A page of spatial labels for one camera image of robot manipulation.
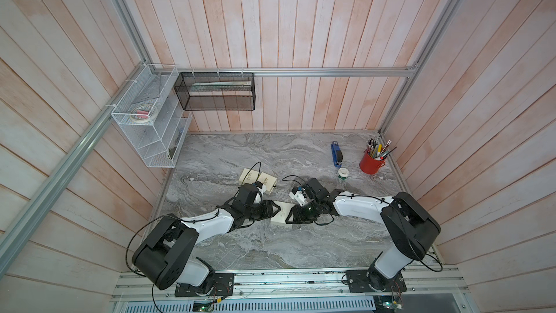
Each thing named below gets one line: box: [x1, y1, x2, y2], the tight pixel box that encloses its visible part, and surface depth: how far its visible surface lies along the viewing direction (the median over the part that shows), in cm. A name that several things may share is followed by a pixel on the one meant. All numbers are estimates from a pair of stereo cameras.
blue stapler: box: [330, 140, 344, 168], surface depth 109 cm
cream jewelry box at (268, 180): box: [257, 171, 278, 195], surface depth 100 cm
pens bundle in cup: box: [365, 136, 398, 161], surface depth 98 cm
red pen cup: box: [359, 150, 386, 175], surface depth 106 cm
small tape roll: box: [338, 167, 350, 180], surface depth 103 cm
